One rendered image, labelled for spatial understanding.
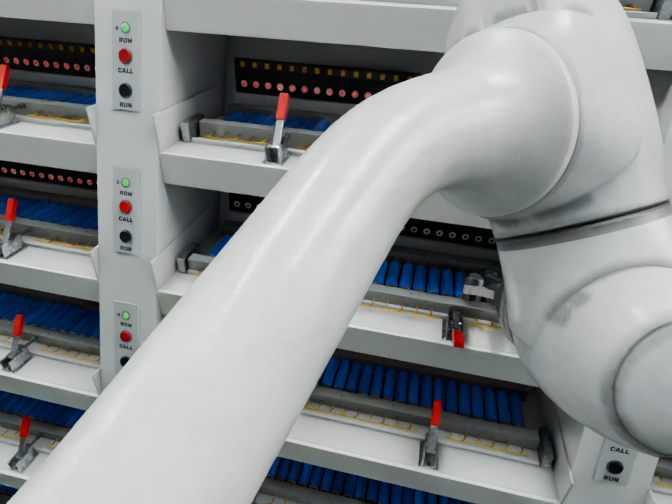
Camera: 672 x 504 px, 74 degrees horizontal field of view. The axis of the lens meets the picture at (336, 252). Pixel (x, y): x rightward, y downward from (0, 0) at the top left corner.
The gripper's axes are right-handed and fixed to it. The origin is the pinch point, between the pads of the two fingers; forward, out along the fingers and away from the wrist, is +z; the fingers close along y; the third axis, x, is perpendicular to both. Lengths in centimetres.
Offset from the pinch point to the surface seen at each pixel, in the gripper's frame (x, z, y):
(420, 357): 11.3, -2.3, 9.0
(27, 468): 46, 7, 74
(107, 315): 13, -2, 56
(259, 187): -8.6, -5.4, 33.5
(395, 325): 7.5, -2.1, 13.0
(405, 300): 4.2, 0.3, 12.1
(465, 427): 22.7, 5.2, 0.3
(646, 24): -30.1, -11.4, -8.1
